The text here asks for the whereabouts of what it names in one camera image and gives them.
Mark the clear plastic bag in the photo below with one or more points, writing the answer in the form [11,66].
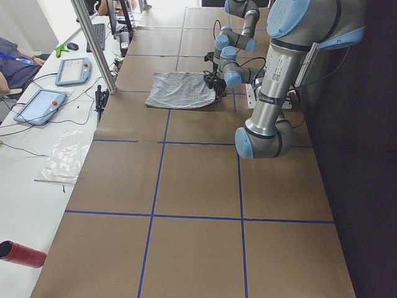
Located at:
[66,158]

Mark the red cylindrical bottle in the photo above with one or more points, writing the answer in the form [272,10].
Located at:
[19,254]

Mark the blue white striped polo shirt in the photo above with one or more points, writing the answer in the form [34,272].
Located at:
[179,90]

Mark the near blue teach pendant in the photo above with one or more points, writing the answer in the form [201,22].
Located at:
[41,107]

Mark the black monitor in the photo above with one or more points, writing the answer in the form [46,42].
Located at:
[118,13]

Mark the aluminium frame post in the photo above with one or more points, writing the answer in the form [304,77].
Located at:
[87,28]

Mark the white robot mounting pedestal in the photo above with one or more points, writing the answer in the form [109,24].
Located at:
[254,93]

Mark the blue teach pendant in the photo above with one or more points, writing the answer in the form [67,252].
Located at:
[41,107]
[73,72]

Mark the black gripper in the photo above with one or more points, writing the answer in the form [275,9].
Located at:
[216,83]

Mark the black computer mouse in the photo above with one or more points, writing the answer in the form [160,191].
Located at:
[72,46]

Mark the far blue teach pendant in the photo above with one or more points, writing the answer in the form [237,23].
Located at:
[73,72]

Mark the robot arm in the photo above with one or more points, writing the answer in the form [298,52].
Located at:
[240,39]
[293,27]

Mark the black keyboard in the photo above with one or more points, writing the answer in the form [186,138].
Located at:
[99,31]

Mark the green plastic tool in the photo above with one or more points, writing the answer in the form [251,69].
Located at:
[59,50]

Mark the seated person in blue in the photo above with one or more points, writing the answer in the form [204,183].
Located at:
[18,66]

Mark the black power strip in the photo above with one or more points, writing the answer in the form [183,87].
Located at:
[101,98]

